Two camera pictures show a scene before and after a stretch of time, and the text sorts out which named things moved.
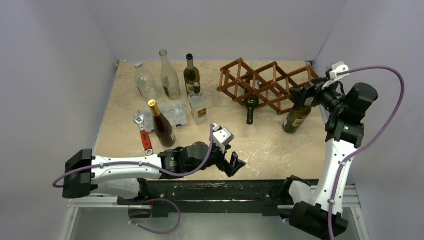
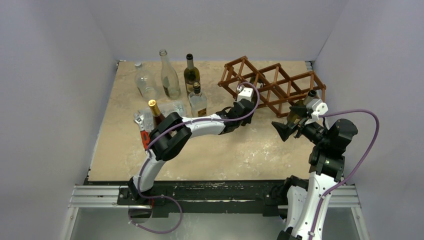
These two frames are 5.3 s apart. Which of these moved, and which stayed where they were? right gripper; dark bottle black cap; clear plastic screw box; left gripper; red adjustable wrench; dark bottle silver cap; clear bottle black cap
Moved: left gripper; right gripper; dark bottle black cap
Stayed: dark bottle silver cap; clear plastic screw box; clear bottle black cap; red adjustable wrench
